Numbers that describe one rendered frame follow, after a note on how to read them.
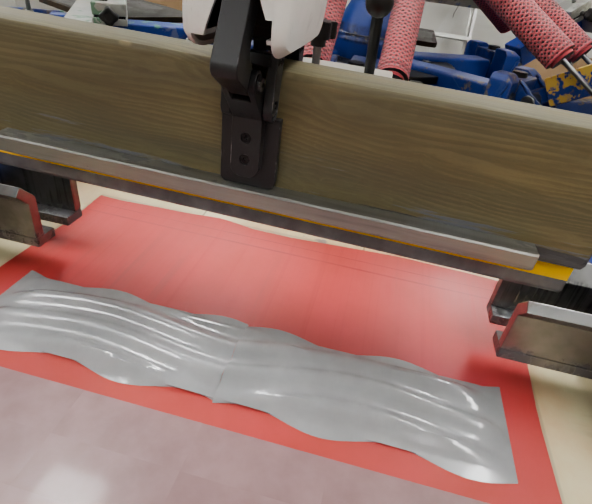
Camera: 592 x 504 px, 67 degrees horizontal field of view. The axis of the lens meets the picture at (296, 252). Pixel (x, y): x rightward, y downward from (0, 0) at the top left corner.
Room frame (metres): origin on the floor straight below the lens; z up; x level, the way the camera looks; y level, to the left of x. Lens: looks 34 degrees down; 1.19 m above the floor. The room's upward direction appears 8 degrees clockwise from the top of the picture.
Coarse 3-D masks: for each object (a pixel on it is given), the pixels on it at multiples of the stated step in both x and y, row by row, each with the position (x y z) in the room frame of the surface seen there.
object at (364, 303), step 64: (320, 256) 0.34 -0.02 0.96; (384, 256) 0.36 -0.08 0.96; (256, 320) 0.25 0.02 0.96; (320, 320) 0.26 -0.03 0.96; (384, 320) 0.27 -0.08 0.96; (448, 320) 0.28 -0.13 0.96; (512, 384) 0.22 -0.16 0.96; (192, 448) 0.14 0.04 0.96; (256, 448) 0.15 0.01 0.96; (320, 448) 0.15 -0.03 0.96; (384, 448) 0.16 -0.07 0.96; (512, 448) 0.17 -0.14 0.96
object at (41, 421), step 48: (96, 240) 0.32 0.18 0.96; (144, 240) 0.33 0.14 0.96; (192, 240) 0.34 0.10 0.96; (240, 240) 0.35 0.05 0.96; (288, 240) 0.36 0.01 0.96; (0, 288) 0.25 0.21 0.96; (144, 288) 0.27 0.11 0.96; (192, 288) 0.27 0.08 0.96; (240, 288) 0.28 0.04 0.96; (0, 384) 0.16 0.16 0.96; (48, 384) 0.17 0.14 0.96; (96, 384) 0.17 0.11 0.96; (0, 432) 0.13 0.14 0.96; (48, 432) 0.14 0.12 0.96; (96, 432) 0.14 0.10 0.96; (144, 432) 0.15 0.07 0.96; (192, 432) 0.15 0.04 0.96; (0, 480) 0.11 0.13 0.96; (48, 480) 0.11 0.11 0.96; (96, 480) 0.12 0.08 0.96; (144, 480) 0.12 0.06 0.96
